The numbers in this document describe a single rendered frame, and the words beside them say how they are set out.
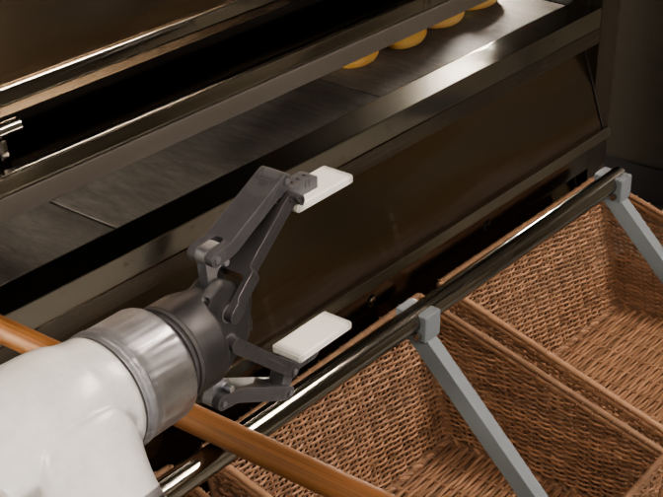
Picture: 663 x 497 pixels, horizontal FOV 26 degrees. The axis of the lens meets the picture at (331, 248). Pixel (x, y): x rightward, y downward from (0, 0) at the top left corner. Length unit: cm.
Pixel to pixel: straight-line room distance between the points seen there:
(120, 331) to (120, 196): 99
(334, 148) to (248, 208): 106
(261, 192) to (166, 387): 17
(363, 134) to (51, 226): 52
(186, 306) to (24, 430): 18
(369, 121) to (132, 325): 124
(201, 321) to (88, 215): 92
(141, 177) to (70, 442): 114
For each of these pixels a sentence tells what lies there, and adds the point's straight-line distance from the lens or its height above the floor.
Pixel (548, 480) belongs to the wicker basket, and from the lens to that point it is 242.
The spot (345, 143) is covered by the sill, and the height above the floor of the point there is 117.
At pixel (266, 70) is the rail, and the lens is 171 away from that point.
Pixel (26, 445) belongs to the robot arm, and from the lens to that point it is 91.
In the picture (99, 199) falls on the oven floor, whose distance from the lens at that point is 198.
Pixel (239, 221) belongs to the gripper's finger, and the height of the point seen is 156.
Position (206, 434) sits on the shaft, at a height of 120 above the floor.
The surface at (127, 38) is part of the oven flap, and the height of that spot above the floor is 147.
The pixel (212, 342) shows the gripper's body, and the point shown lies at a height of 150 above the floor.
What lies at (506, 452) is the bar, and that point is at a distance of 173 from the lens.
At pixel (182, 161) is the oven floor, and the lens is 207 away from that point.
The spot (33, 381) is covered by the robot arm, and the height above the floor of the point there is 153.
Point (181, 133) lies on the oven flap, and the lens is 162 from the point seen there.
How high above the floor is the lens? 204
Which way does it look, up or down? 28 degrees down
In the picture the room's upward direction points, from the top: straight up
